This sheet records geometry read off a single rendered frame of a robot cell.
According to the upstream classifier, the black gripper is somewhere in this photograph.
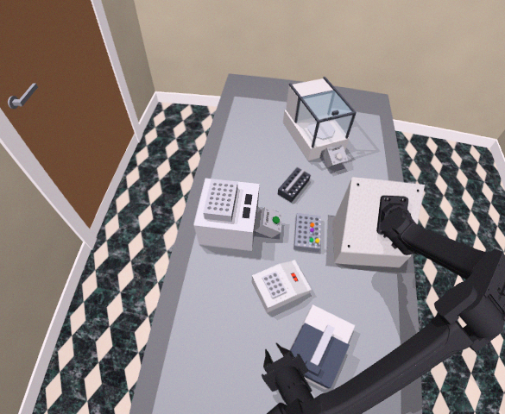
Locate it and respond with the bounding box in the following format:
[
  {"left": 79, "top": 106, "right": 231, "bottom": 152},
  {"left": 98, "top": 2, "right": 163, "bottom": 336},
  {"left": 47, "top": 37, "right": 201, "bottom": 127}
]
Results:
[{"left": 262, "top": 343, "right": 308, "bottom": 397}]

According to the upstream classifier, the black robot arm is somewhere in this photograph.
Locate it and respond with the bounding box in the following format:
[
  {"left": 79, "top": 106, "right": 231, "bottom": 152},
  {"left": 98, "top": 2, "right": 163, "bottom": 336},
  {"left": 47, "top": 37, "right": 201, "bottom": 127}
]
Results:
[{"left": 267, "top": 195, "right": 505, "bottom": 414}]

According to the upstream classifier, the grey bench mat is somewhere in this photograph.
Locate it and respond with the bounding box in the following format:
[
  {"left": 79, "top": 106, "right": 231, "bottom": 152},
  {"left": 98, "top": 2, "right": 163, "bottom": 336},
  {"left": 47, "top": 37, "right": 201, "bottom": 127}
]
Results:
[{"left": 152, "top": 97, "right": 401, "bottom": 414}]

